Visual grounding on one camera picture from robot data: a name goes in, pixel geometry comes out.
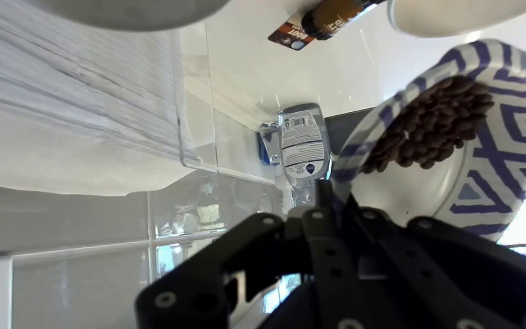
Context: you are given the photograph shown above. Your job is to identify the blue patterned paper plate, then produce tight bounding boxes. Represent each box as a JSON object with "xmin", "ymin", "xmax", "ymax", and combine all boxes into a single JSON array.
[{"xmin": 328, "ymin": 39, "xmax": 526, "ymax": 236}]

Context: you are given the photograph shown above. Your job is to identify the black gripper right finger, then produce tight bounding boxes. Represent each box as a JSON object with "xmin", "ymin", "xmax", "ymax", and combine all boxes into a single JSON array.
[{"xmin": 334, "ymin": 200, "xmax": 526, "ymax": 329}]

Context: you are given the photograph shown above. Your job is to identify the brown coffee beans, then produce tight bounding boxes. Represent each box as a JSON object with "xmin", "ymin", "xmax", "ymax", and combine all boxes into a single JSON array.
[{"xmin": 359, "ymin": 75, "xmax": 496, "ymax": 176}]

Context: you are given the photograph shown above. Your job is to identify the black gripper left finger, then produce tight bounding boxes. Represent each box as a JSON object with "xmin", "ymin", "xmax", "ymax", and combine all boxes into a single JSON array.
[{"xmin": 133, "ymin": 207, "xmax": 361, "ymax": 329}]

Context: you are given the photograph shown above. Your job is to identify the dark brown snack wrapper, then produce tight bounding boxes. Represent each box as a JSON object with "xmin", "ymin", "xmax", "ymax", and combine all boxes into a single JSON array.
[{"xmin": 266, "ymin": 0, "xmax": 392, "ymax": 52}]

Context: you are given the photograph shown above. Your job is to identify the water bottle with green cap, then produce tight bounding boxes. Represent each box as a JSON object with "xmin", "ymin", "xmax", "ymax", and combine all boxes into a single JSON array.
[{"xmin": 274, "ymin": 101, "xmax": 334, "ymax": 212}]

